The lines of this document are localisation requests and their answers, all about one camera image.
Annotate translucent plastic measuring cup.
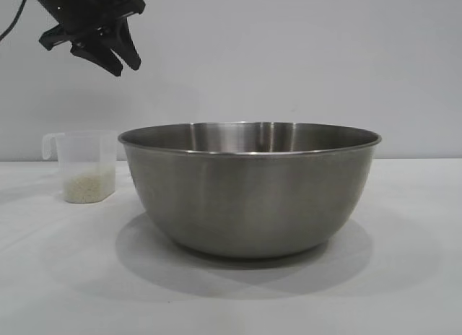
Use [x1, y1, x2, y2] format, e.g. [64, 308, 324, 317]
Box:
[40, 129, 119, 204]

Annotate stainless steel mixing bowl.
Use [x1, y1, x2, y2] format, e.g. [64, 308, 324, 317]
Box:
[117, 121, 383, 260]

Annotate white rice grains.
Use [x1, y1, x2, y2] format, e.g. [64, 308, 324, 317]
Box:
[62, 167, 117, 204]

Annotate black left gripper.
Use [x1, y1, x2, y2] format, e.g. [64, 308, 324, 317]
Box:
[38, 0, 147, 77]

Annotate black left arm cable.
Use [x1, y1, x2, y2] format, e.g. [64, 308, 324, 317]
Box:
[0, 0, 32, 40]

